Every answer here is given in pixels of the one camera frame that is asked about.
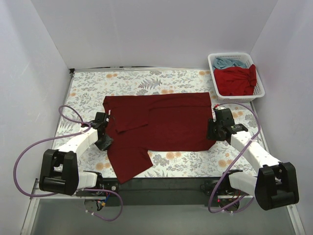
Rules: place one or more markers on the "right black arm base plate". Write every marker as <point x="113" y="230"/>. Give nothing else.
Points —
<point x="223" y="189"/>

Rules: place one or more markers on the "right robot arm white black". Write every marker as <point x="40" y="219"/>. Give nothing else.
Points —
<point x="274" y="186"/>

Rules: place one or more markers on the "aluminium frame rail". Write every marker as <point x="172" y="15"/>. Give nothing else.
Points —
<point x="155" y="206"/>

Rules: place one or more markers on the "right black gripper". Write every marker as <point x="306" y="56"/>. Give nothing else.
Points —
<point x="212" y="129"/>

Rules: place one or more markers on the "bright red t shirt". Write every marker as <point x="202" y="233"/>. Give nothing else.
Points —
<point x="236" y="81"/>

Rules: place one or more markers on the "light blue t shirt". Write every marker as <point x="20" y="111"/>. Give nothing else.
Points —
<point x="223" y="63"/>

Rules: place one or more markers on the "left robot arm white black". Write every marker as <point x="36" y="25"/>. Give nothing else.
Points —
<point x="60" y="172"/>

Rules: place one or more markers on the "floral patterned table mat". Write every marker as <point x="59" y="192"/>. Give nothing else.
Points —
<point x="88" y="90"/>

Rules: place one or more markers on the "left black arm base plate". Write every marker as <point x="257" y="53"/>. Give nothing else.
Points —
<point x="102" y="185"/>

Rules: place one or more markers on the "dark red t shirt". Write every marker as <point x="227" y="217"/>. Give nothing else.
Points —
<point x="162" y="122"/>

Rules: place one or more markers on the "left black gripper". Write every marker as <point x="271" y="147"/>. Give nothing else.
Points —
<point x="104" y="142"/>

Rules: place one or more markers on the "white plastic laundry basket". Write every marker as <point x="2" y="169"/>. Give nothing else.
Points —
<point x="258" y="92"/>

